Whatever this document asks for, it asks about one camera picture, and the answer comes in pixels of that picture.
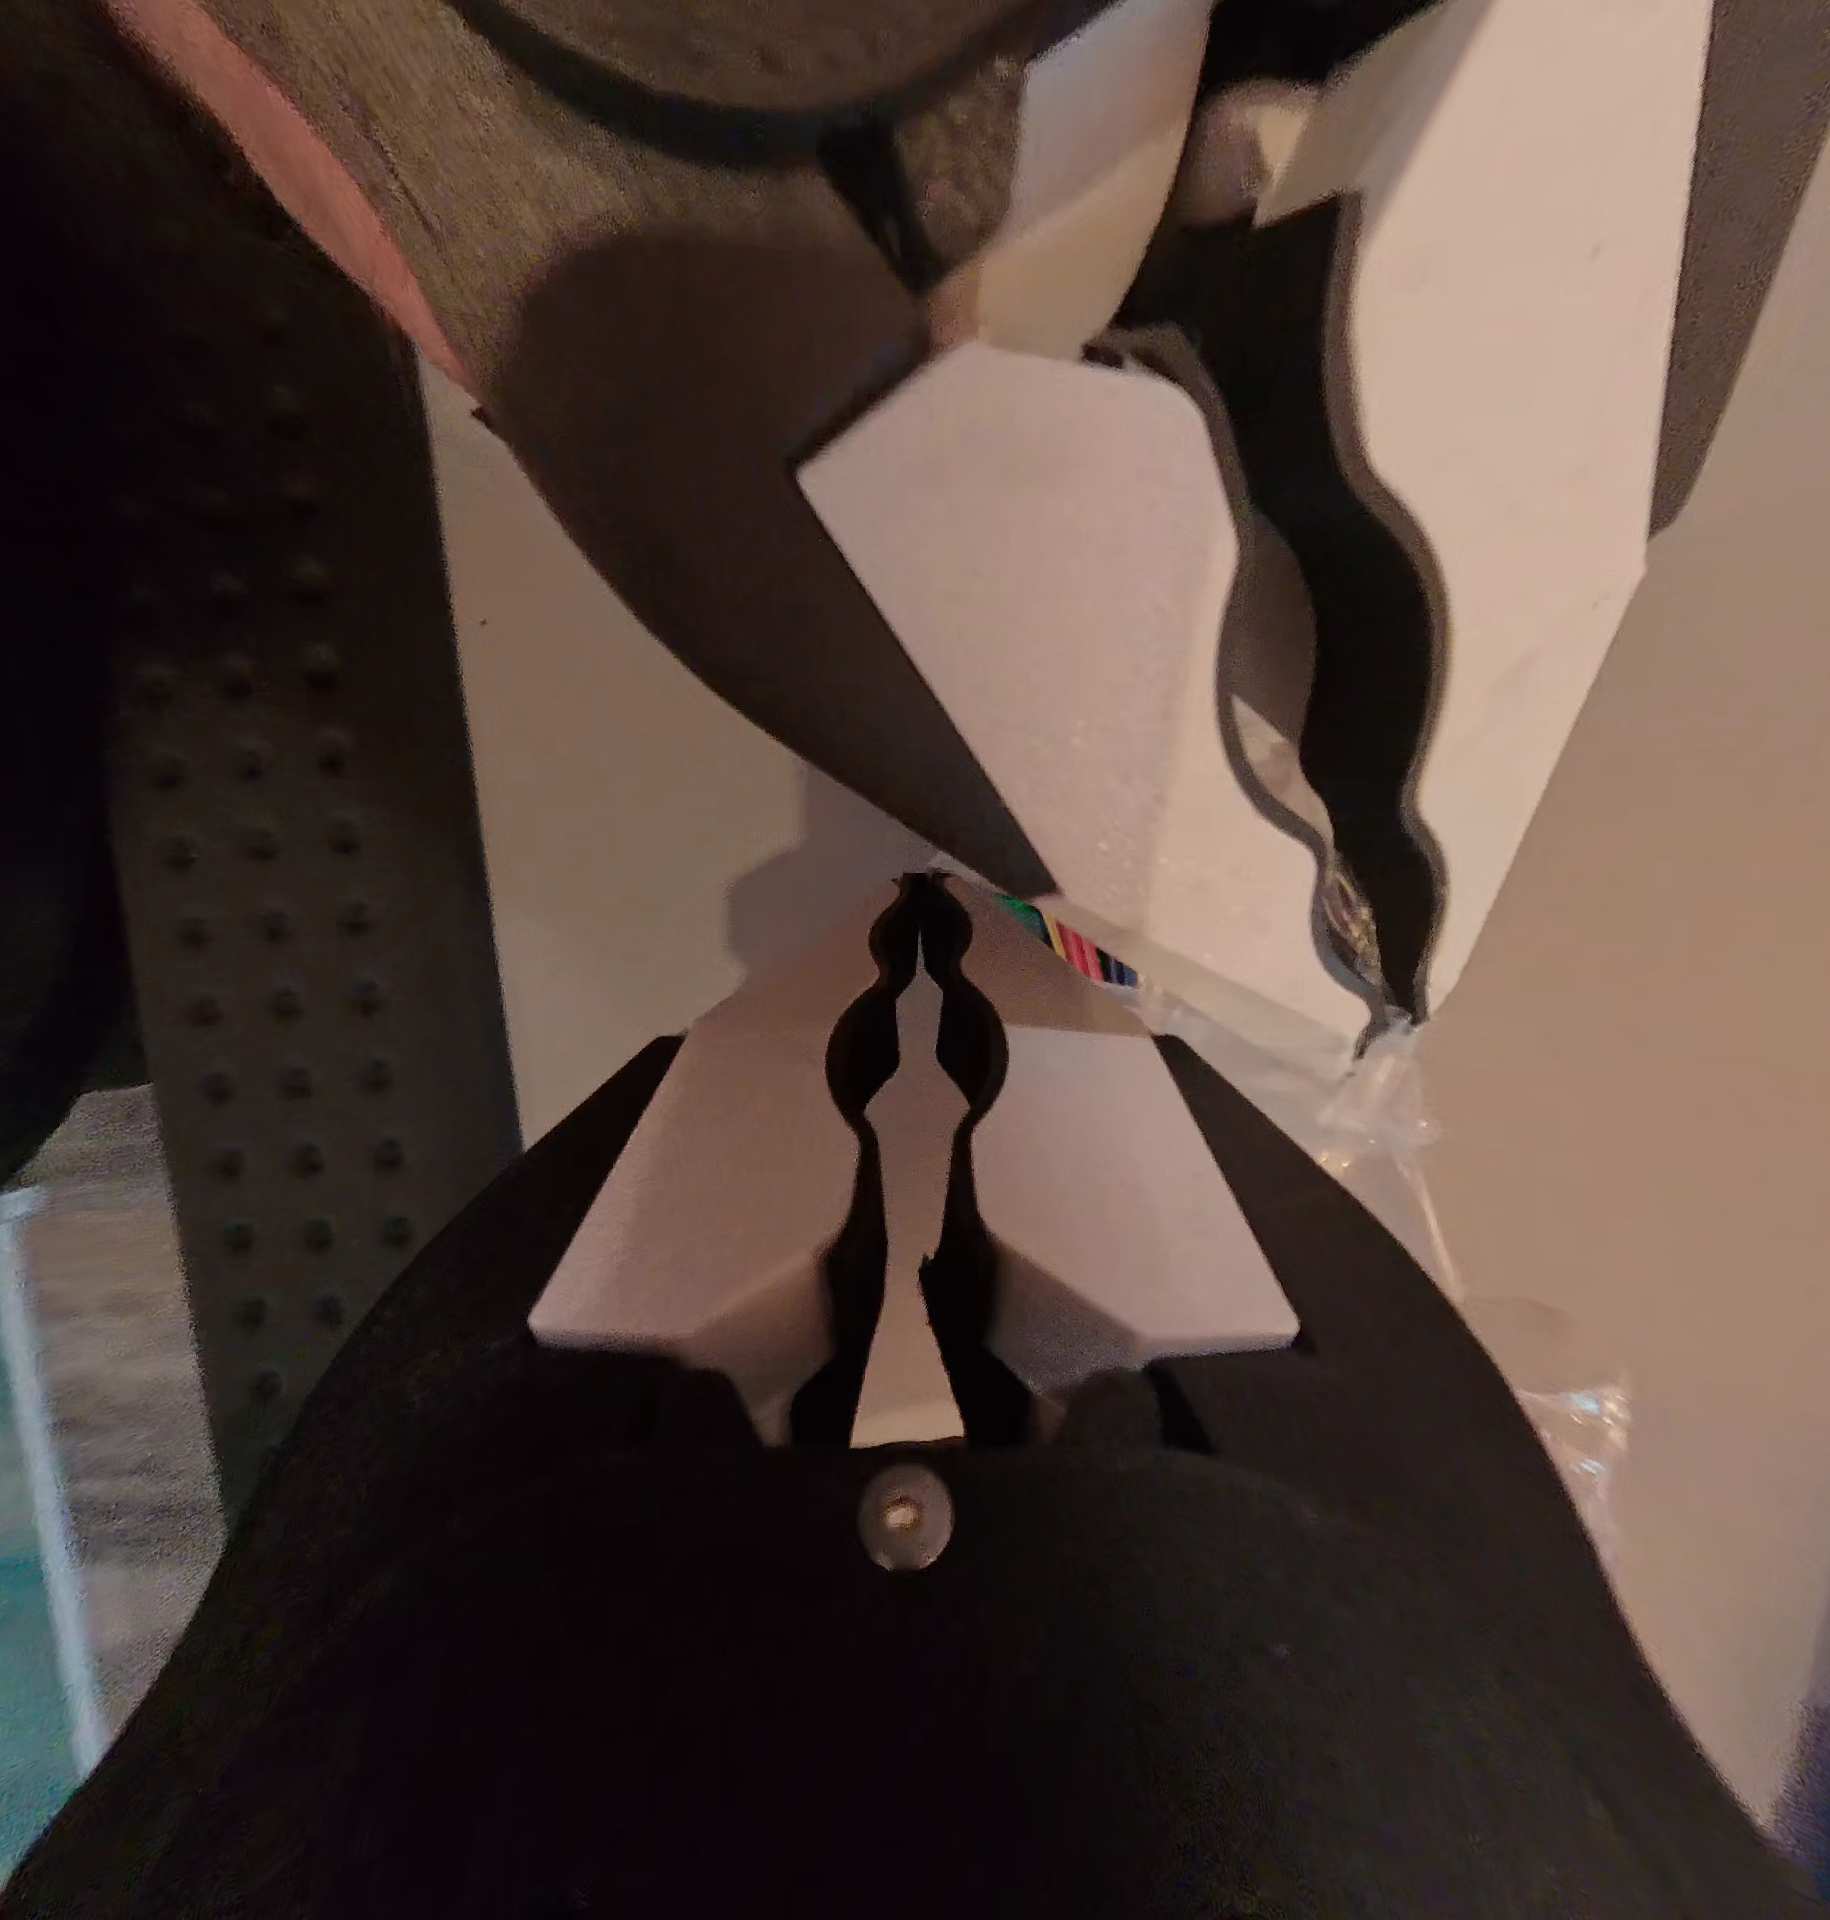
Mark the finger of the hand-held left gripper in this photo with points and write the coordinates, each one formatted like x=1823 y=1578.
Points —
x=1545 y=375
x=1036 y=602

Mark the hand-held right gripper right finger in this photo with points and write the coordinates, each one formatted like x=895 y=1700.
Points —
x=1140 y=1202

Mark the person's left hand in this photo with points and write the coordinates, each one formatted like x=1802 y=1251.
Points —
x=301 y=195

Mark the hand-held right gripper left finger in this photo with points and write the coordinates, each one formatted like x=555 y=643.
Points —
x=705 y=1202

